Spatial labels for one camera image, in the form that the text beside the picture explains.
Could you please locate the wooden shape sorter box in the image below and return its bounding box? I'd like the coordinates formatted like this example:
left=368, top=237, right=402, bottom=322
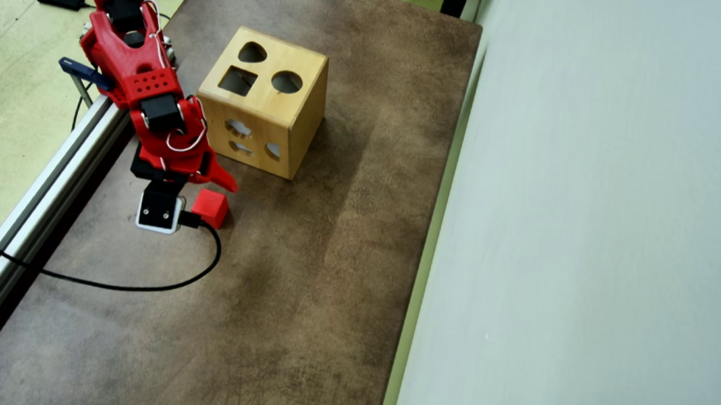
left=190, top=22, right=333, bottom=184

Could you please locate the blue clamp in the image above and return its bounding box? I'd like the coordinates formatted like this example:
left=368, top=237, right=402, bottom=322
left=55, top=56, right=117, bottom=111

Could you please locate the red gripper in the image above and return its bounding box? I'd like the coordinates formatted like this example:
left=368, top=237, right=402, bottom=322
left=123, top=92, right=246, bottom=194

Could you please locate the black camera usb cable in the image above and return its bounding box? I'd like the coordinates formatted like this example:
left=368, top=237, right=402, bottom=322
left=0, top=192, right=227, bottom=300

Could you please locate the aluminium profile rail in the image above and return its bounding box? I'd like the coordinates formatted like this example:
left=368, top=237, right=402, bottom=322
left=0, top=83, right=136, bottom=405

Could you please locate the red cube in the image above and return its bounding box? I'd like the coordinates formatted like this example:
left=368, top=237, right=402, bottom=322
left=190, top=187, right=232, bottom=230

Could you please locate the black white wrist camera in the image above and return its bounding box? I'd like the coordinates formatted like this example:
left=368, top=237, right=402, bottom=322
left=134, top=178, right=189, bottom=237

